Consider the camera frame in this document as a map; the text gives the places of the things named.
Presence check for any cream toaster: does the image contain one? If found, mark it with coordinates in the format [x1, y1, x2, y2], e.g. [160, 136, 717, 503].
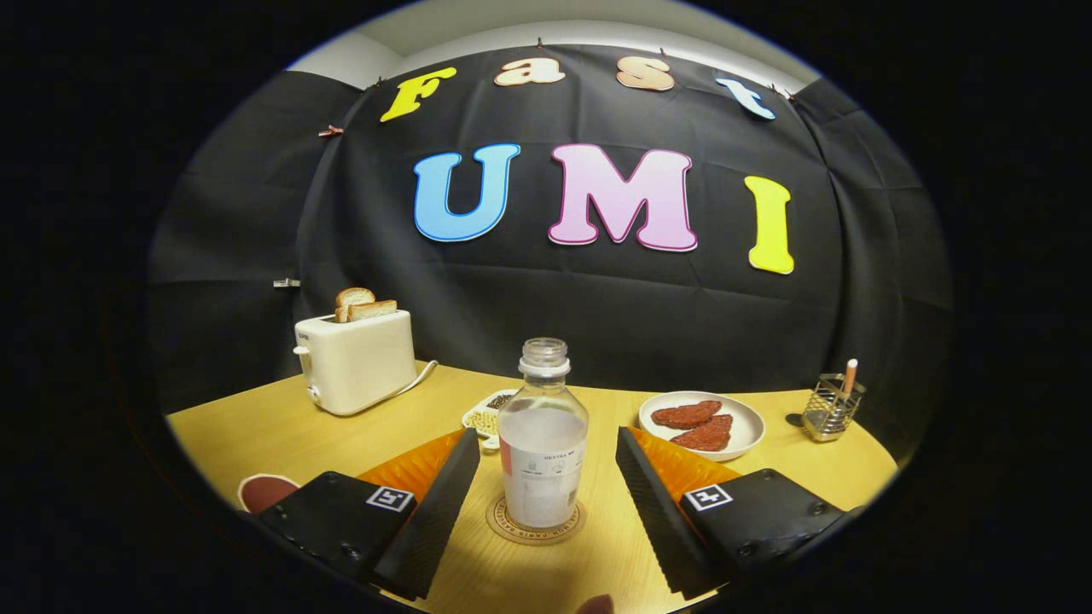
[293, 310, 419, 417]

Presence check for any black backdrop cloth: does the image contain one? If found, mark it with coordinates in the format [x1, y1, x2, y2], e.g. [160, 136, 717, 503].
[145, 43, 955, 466]

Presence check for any cream cup with wooden handle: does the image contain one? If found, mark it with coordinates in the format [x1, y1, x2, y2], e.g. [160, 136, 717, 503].
[237, 473, 301, 514]

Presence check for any round wooden coaster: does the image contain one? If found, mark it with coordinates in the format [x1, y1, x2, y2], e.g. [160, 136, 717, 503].
[485, 493, 588, 547]

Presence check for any white round plate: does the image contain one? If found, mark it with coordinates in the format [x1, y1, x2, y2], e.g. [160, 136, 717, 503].
[638, 391, 766, 462]

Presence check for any red meat slice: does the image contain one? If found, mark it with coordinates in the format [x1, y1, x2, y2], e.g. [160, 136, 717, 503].
[651, 400, 723, 430]
[670, 414, 734, 452]

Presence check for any metal wire holder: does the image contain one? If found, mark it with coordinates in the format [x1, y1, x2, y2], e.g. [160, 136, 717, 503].
[801, 373, 867, 443]

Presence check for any white toaster cable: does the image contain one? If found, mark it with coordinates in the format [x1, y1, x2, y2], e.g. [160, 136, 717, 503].
[380, 359, 439, 402]

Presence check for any wooden table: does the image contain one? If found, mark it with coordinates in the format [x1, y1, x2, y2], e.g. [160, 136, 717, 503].
[165, 362, 901, 614]

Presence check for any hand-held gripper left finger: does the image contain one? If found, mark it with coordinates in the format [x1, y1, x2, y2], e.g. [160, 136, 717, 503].
[243, 427, 481, 602]

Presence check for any clear juice bottle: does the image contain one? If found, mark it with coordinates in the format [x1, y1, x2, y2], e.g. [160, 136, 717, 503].
[498, 337, 590, 530]

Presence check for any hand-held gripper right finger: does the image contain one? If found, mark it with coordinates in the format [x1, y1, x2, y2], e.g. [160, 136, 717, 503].
[614, 426, 864, 600]

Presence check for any white divided snack dish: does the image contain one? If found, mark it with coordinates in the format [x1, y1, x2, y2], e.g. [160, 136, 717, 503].
[462, 389, 520, 450]

